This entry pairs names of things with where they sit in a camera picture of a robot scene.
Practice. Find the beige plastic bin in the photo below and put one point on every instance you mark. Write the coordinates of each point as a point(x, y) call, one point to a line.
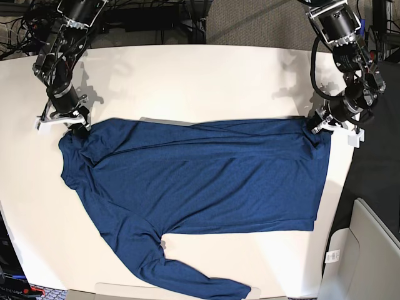
point(363, 259)

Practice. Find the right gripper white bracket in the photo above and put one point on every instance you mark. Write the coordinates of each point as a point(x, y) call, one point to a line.
point(76, 121)

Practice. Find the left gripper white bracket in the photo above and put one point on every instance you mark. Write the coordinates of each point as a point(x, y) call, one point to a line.
point(341, 121)

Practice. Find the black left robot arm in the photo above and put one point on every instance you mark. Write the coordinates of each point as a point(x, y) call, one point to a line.
point(339, 29)

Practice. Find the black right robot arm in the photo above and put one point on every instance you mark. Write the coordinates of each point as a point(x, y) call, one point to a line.
point(74, 30)

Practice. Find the blue long-sleeve shirt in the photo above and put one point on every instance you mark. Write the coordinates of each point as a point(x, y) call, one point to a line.
point(140, 180)

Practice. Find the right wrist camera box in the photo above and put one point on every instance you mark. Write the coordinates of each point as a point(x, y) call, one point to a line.
point(42, 126)

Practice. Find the black box with label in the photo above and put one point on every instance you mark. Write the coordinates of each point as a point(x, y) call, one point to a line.
point(13, 283)

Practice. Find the black cloth side cover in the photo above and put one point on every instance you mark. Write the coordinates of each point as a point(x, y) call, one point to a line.
point(374, 172)

